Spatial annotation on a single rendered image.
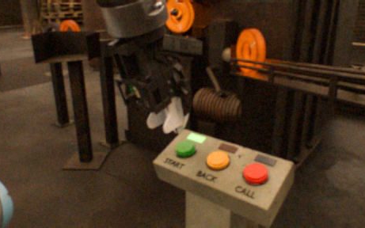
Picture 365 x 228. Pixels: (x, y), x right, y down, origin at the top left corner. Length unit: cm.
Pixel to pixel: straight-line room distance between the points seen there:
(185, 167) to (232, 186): 10
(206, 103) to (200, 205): 69
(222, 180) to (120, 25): 30
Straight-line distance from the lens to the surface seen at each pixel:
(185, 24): 146
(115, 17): 43
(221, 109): 120
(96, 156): 192
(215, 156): 58
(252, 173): 54
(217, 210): 59
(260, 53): 108
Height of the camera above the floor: 88
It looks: 20 degrees down
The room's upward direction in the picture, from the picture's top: straight up
